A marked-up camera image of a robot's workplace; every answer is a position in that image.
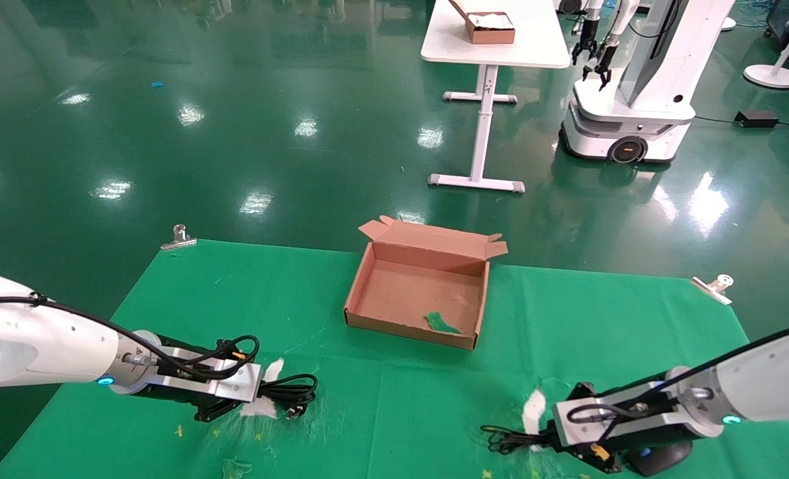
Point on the green table cloth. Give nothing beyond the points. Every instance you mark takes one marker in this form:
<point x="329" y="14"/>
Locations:
<point x="421" y="399"/>

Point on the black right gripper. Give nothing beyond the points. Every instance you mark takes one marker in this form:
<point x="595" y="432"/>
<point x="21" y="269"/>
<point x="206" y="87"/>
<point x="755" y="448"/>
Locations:
<point x="657" y="456"/>

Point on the white round floor stand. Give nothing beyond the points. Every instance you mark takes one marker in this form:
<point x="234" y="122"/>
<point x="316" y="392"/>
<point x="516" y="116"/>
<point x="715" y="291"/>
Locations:
<point x="772" y="75"/>

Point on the small brown cardboard box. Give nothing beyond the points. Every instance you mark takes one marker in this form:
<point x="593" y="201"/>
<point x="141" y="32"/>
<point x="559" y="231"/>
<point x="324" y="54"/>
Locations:
<point x="491" y="30"/>

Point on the open brown cardboard box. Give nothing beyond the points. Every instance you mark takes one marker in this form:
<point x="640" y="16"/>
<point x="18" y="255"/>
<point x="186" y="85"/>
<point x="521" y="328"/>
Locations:
<point x="414" y="293"/>

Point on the silver metal binder clip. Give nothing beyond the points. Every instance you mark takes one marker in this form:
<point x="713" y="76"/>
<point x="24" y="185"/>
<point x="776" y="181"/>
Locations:
<point x="714" y="286"/>
<point x="178" y="239"/>

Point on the white pedestal table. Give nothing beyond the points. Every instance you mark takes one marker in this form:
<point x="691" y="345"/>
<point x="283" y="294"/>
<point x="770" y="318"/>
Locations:
<point x="501" y="46"/>

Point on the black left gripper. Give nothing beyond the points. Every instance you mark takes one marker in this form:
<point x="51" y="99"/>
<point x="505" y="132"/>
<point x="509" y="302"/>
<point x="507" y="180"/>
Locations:
<point x="168" y="398"/>

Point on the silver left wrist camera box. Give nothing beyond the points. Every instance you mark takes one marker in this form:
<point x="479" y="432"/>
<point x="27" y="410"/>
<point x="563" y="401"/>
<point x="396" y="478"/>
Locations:
<point x="221" y="379"/>

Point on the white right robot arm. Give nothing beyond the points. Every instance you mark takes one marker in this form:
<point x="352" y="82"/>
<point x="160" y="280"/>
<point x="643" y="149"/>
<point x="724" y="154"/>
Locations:
<point x="767" y="379"/>

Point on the white wheeled background robot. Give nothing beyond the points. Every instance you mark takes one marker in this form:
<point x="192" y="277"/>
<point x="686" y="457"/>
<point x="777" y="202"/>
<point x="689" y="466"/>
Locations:
<point x="640" y="100"/>

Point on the black power adapter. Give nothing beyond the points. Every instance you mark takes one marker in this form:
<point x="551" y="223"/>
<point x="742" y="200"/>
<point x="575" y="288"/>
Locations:
<point x="756" y="118"/>

